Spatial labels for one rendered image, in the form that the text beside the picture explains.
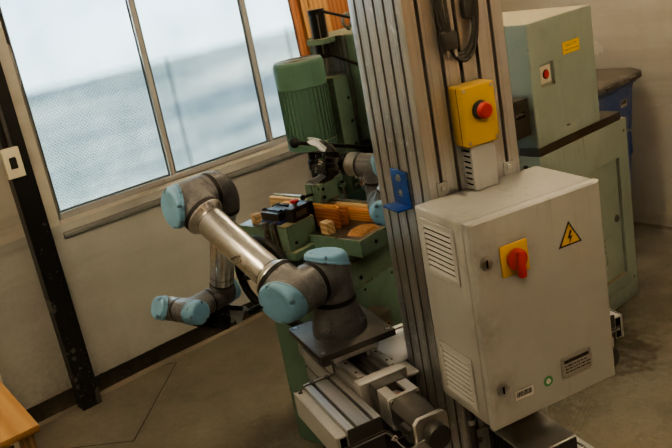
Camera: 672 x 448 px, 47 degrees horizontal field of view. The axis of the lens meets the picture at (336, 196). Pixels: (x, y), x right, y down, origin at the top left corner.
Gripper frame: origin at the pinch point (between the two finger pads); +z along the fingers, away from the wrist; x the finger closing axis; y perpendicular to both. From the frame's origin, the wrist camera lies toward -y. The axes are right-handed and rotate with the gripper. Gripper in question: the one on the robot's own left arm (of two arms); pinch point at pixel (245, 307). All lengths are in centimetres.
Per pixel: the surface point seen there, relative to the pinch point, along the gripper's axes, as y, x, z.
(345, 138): -63, 16, 23
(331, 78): -81, 17, 12
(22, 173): -44, -119, -32
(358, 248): -23.3, 35.5, 14.7
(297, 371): 22.9, -11.5, 38.8
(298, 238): -25.0, 14.1, 7.7
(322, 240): -25.2, 19.8, 13.5
